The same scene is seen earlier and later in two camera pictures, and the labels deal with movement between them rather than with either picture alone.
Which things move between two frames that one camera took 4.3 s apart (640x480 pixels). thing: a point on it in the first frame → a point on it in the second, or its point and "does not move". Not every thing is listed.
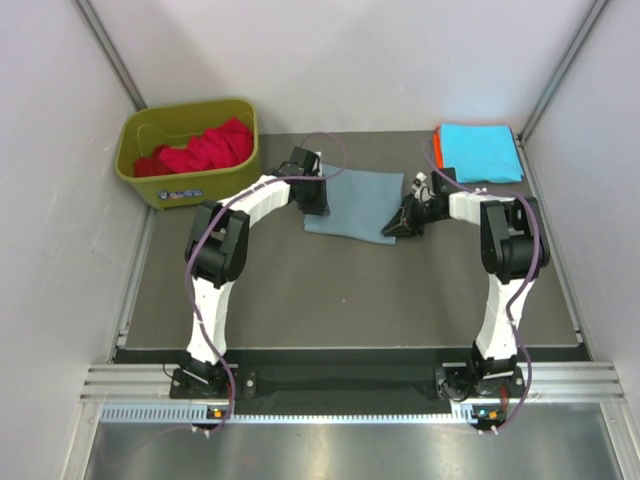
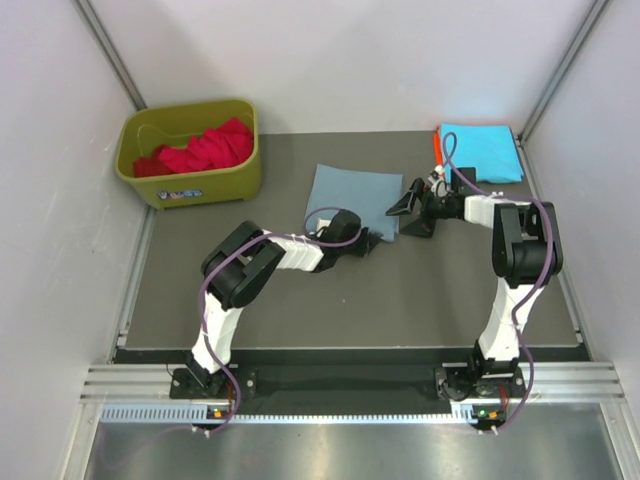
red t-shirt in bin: [228, 144] does not move
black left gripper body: [313, 199] → [358, 248]
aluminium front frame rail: [547, 382] does not move
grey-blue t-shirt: [360, 203] does not move
